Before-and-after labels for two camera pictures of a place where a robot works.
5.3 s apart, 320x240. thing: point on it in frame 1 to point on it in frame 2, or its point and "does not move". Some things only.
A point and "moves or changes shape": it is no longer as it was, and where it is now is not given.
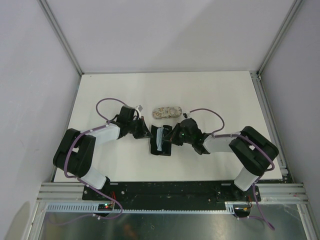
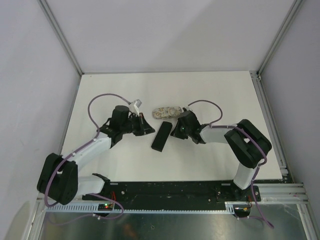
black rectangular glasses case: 166,145 moves or changes shape
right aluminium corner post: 289,19 does not move
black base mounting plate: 171,193 does not move
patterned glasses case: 167,112 does not move
